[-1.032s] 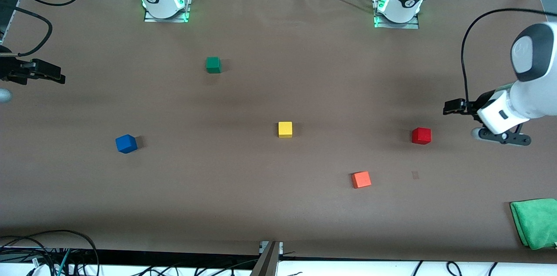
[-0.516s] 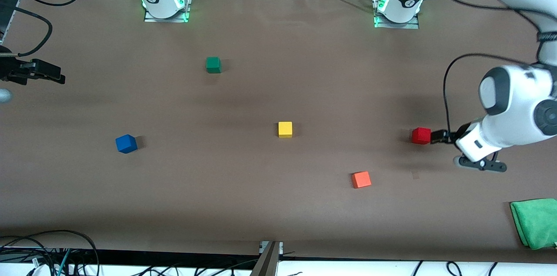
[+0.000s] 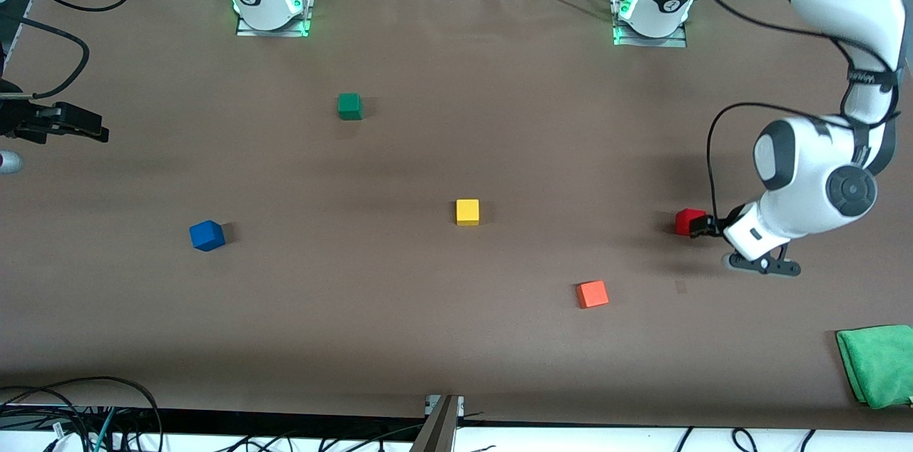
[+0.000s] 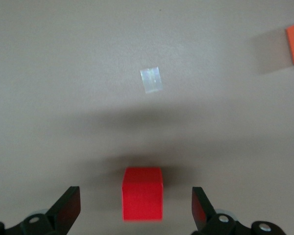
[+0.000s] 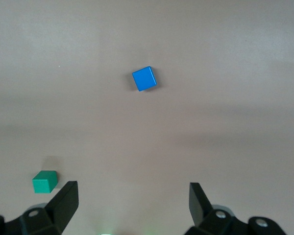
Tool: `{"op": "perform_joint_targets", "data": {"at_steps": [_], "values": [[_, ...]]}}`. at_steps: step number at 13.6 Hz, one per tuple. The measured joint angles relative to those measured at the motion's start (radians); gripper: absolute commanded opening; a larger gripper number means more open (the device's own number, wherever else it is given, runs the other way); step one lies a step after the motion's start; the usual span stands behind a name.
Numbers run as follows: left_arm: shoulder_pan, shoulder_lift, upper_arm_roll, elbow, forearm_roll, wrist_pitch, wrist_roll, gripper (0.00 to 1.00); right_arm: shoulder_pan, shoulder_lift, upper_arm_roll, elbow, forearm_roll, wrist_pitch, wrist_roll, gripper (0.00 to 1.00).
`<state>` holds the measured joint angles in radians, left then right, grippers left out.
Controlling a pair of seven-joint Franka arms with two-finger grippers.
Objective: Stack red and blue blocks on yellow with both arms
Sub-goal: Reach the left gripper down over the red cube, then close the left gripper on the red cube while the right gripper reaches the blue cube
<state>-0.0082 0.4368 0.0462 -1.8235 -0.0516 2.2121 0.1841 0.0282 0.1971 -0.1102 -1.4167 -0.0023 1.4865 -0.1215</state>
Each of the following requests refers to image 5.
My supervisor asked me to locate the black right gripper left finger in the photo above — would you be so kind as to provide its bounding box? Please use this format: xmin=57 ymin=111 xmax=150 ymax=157
xmin=0 ymin=181 xmax=78 ymax=235

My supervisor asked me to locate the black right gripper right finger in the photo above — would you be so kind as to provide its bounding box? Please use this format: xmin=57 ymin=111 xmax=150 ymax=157
xmin=186 ymin=182 xmax=287 ymax=235

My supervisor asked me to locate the blue cube block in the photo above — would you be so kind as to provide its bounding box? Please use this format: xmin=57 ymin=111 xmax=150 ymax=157
xmin=131 ymin=65 xmax=158 ymax=93

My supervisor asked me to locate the green cube block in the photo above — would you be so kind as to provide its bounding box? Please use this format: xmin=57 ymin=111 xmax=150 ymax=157
xmin=32 ymin=170 xmax=58 ymax=194

